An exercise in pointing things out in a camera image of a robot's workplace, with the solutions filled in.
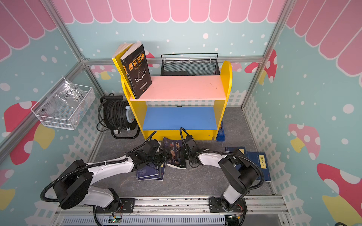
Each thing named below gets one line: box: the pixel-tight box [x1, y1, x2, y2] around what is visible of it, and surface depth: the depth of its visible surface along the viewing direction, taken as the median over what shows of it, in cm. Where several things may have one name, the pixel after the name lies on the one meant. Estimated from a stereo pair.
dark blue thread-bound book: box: [138, 161, 167, 181], surface depth 84 cm
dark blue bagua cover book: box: [135, 162, 167, 182], surface depth 83 cm
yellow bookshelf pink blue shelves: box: [121, 60, 233, 141], surface depth 96 cm
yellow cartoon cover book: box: [120, 43, 143, 100], surface depth 61 cm
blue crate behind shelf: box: [215, 121, 226, 142], surface depth 99 cm
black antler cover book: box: [120, 44, 153, 100], surface depth 63 cm
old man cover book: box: [163, 137, 187, 170], surface depth 89 cm
